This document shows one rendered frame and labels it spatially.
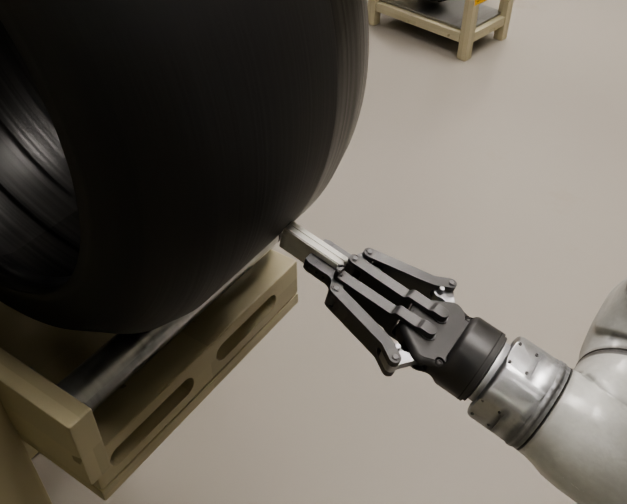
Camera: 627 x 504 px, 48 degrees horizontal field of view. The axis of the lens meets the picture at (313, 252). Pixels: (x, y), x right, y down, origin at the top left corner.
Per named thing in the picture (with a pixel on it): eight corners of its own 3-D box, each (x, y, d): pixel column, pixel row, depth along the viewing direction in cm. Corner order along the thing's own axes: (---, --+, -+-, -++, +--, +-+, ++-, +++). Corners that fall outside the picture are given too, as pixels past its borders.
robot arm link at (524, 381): (547, 420, 58) (485, 377, 59) (502, 464, 64) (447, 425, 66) (582, 349, 63) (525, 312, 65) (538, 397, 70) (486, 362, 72)
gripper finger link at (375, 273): (444, 321, 65) (451, 312, 66) (348, 253, 68) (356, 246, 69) (430, 343, 68) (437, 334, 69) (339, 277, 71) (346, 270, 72)
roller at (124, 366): (36, 391, 70) (58, 424, 72) (59, 399, 67) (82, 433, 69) (250, 212, 92) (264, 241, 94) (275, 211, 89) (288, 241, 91)
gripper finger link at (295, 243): (337, 280, 70) (333, 284, 70) (282, 242, 72) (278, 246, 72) (345, 261, 68) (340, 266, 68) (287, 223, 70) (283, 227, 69)
